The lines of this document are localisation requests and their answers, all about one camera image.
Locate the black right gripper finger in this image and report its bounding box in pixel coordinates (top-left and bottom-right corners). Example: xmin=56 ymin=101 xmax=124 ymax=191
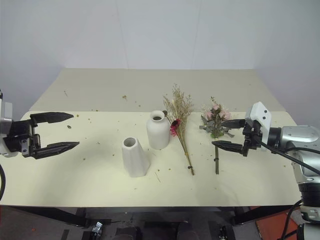
xmin=211 ymin=140 xmax=245 ymax=154
xmin=220 ymin=119 xmax=247 ymax=130

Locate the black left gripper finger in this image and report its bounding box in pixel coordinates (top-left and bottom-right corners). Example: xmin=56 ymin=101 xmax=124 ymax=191
xmin=29 ymin=111 xmax=75 ymax=125
xmin=31 ymin=141 xmax=80 ymax=161

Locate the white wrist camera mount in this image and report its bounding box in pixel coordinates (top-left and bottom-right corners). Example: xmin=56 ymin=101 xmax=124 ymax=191
xmin=244 ymin=101 xmax=272 ymax=144
xmin=0 ymin=98 xmax=14 ymax=158

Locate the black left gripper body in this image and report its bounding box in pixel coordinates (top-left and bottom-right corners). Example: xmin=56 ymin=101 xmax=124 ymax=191
xmin=3 ymin=118 xmax=42 ymax=158

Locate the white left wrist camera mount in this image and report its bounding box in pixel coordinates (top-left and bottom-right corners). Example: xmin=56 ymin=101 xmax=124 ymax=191
xmin=0 ymin=98 xmax=14 ymax=158

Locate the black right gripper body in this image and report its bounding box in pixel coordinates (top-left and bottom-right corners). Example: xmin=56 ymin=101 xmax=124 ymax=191
xmin=241 ymin=119 xmax=263 ymax=158

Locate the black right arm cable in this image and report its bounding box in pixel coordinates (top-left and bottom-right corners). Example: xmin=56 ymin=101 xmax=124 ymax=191
xmin=259 ymin=141 xmax=320 ymax=176

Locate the black table frame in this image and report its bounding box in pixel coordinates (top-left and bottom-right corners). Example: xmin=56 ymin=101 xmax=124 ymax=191
xmin=0 ymin=205 xmax=301 ymax=229

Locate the white tapered ribbed vase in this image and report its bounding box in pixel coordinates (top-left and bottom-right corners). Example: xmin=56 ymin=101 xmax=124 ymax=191
xmin=121 ymin=136 xmax=152 ymax=178

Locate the dark rounded robot foot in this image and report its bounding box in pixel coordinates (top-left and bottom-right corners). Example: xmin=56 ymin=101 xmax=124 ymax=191
xmin=176 ymin=221 xmax=201 ymax=240

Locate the dried beige flower bunch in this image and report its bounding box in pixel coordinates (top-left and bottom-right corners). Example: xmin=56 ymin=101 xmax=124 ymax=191
xmin=162 ymin=84 xmax=196 ymax=177

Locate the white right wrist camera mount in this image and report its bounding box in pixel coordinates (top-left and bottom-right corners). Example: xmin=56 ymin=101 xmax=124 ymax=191
xmin=244 ymin=101 xmax=272 ymax=144

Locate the pink rose flower bunch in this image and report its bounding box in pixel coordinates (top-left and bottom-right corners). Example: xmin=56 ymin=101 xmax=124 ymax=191
xmin=198 ymin=95 xmax=236 ymax=175

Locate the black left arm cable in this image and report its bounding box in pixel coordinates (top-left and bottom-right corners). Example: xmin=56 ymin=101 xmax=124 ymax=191
xmin=0 ymin=163 xmax=6 ymax=201

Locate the white round bottle vase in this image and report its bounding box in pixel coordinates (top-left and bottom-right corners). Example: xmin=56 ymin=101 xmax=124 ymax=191
xmin=146 ymin=109 xmax=171 ymax=151

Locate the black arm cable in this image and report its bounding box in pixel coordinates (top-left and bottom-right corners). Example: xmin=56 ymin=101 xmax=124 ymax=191
xmin=259 ymin=141 xmax=320 ymax=176
xmin=0 ymin=163 xmax=6 ymax=201

